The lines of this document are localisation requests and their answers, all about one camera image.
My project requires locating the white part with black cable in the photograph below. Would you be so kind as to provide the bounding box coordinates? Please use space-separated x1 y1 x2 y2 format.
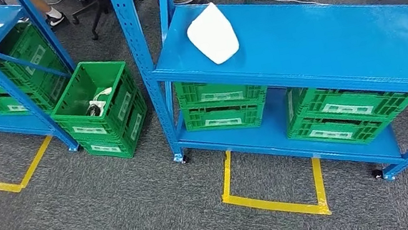
82 86 118 120

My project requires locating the yellow floor tape square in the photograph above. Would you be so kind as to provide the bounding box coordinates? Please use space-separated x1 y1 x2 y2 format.
213 134 333 230
0 115 62 197

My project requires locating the person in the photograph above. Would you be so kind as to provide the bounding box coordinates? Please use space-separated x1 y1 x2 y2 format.
27 0 70 35

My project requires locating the green plastic crate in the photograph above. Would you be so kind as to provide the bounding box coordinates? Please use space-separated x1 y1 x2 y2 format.
173 66 271 120
180 93 271 141
0 15 77 122
283 95 396 158
284 67 408 135
71 92 156 167
42 53 146 152

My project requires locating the white plastic mirror cover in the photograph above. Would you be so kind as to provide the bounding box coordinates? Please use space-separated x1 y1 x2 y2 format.
182 0 243 70

